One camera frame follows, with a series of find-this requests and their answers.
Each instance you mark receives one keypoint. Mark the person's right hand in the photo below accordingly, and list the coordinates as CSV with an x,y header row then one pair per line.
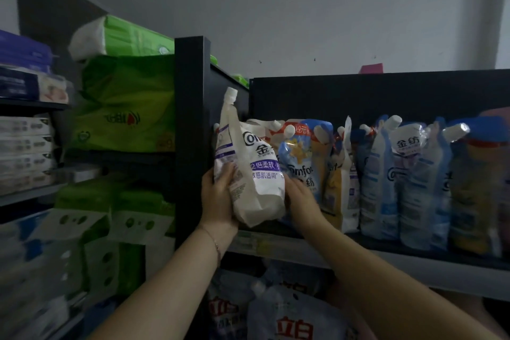
x,y
307,212

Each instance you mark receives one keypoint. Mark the person's left hand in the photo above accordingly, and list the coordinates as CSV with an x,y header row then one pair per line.
x,y
217,208

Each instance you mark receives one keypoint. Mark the dark metal shelf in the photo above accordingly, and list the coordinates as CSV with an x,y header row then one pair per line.
x,y
358,92

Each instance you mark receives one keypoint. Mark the person's right forearm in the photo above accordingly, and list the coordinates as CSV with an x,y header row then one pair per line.
x,y
378,300

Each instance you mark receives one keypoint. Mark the person's left forearm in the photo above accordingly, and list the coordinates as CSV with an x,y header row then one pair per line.
x,y
159,304

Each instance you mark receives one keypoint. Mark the white refill pouch red lettering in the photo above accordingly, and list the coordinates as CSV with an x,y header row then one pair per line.
x,y
295,316
227,304
295,276

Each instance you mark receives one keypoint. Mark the green toilet paper pack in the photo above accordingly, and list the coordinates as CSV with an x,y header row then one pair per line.
x,y
79,208
139,216

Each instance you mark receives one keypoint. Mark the flat green pack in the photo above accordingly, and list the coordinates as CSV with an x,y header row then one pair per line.
x,y
214,59
240,80

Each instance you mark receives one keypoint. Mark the large green tissue pack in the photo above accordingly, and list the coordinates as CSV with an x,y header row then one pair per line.
x,y
123,104

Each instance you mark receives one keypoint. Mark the pink sticky note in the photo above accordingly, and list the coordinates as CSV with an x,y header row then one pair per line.
x,y
370,69

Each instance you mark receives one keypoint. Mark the white toilet paper packs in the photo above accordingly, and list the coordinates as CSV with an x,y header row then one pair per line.
x,y
40,280

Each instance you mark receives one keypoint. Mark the green and white tissue pack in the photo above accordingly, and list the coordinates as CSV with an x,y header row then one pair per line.
x,y
119,37

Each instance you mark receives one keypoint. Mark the stack of white boxes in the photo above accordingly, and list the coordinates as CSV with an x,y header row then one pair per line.
x,y
24,152

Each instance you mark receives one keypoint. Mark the stack of blue packs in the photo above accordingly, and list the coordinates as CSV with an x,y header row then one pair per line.
x,y
24,61

